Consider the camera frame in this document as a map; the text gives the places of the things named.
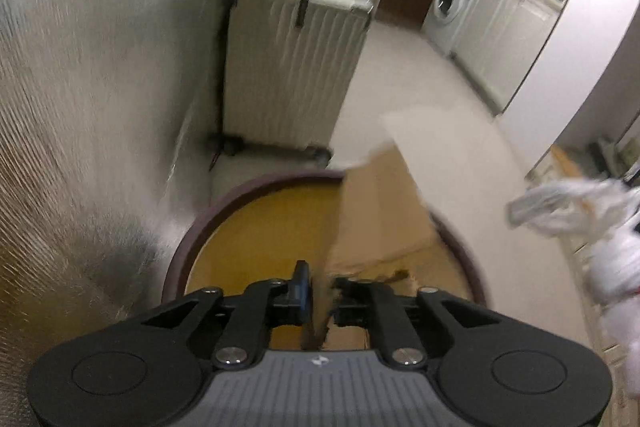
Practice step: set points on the white washing machine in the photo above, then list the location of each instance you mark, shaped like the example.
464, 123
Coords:
450, 2

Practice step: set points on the silver foil sheet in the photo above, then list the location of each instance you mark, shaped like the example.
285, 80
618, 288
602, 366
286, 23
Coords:
90, 107

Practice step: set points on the white plastic bag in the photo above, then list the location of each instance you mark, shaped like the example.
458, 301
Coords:
575, 212

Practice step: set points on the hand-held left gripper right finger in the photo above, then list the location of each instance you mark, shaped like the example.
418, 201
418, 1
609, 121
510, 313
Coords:
352, 294

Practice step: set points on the brown cardboard piece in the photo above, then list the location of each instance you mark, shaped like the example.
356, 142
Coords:
380, 217

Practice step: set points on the white kitchen cabinets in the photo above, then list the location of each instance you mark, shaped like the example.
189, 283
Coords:
502, 37

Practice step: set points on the white ribbed suitcase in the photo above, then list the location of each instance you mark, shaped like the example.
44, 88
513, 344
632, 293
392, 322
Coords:
292, 72

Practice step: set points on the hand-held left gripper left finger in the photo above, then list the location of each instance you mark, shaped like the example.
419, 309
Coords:
301, 294

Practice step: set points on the round brown trash bin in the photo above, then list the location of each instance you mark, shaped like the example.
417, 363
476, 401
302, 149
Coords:
260, 227

